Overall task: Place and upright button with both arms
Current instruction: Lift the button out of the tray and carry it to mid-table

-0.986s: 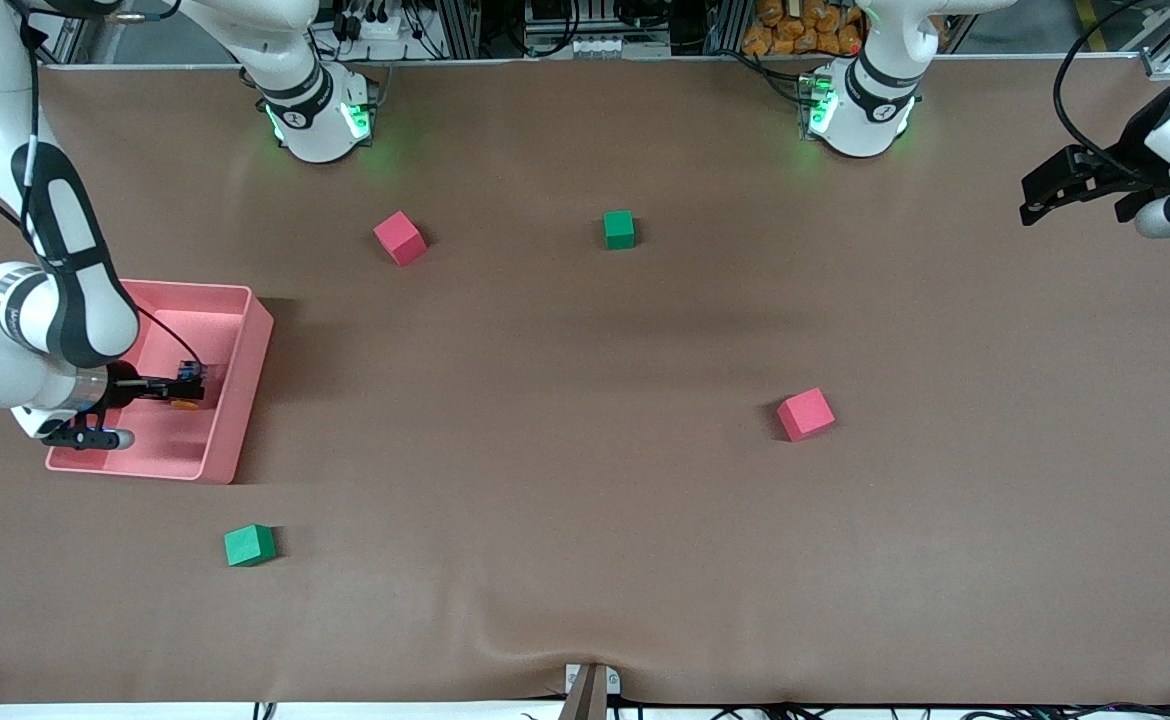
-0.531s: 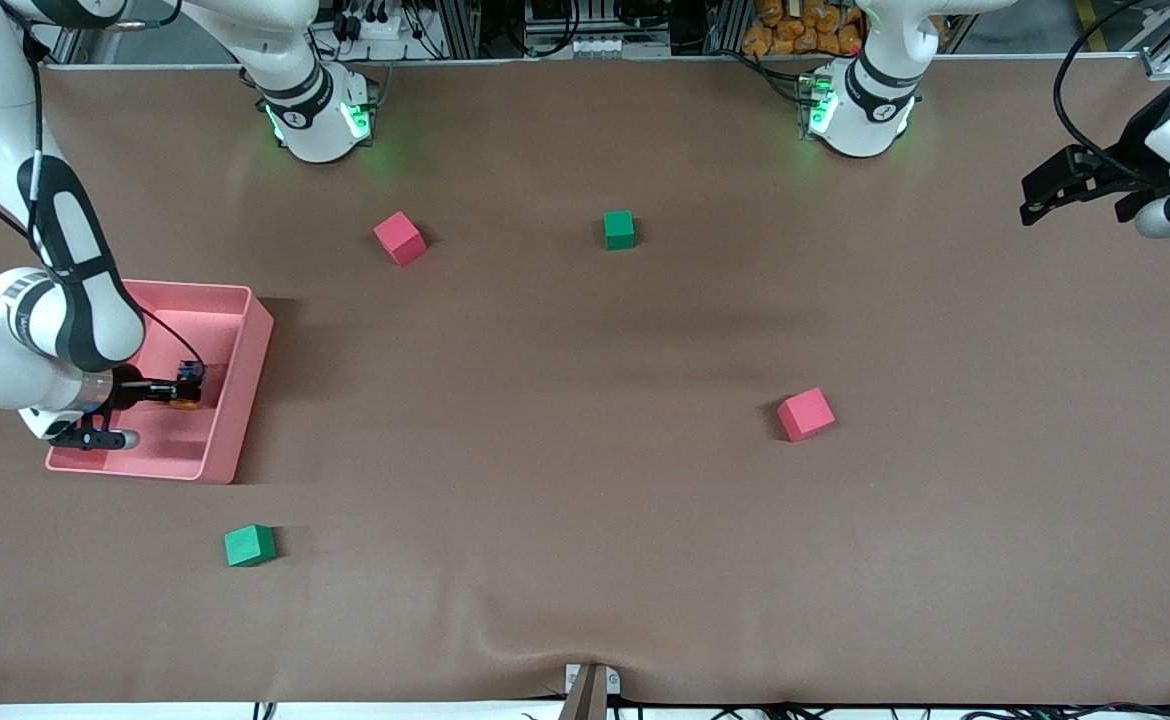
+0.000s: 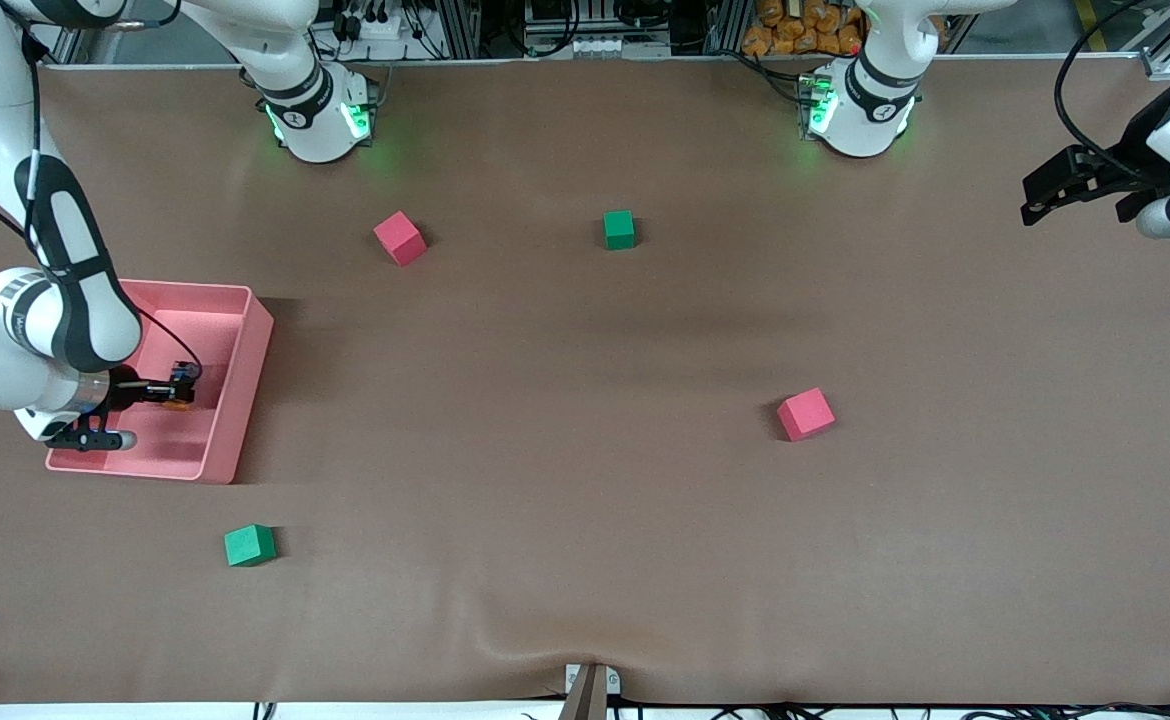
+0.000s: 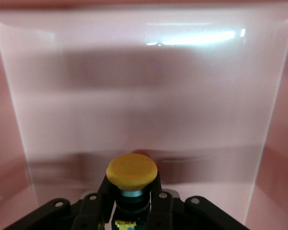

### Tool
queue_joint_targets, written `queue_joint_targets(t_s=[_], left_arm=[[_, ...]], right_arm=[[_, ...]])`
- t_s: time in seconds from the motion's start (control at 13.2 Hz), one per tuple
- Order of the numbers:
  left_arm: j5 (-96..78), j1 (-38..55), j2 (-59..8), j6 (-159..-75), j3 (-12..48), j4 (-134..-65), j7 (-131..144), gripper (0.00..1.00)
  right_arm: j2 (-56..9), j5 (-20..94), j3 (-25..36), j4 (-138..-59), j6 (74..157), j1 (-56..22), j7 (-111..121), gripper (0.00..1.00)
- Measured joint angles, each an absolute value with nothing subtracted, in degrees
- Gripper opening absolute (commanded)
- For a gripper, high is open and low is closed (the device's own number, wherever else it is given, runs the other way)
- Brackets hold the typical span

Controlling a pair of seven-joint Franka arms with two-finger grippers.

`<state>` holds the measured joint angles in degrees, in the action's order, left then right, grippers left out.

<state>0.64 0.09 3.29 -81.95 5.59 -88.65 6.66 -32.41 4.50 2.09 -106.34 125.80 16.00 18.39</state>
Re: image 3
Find orange push button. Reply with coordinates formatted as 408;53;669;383
165;361;202;414

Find pink plastic bin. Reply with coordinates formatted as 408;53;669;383
45;278;275;485

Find pink foam cube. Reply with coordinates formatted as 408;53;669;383
776;387;837;443
373;210;429;268

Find orange snack pile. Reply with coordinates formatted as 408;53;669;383
741;0;866;57

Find white power strip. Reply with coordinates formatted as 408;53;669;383
339;10;408;43

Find brown table mat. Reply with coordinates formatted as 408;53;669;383
0;55;1170;706

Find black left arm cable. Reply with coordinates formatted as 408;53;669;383
1055;0;1164;179

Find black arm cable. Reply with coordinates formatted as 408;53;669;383
0;0;204;381
1055;0;1164;179

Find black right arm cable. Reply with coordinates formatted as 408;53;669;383
0;0;204;381

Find aluminium camera post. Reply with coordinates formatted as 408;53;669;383
557;662;624;720

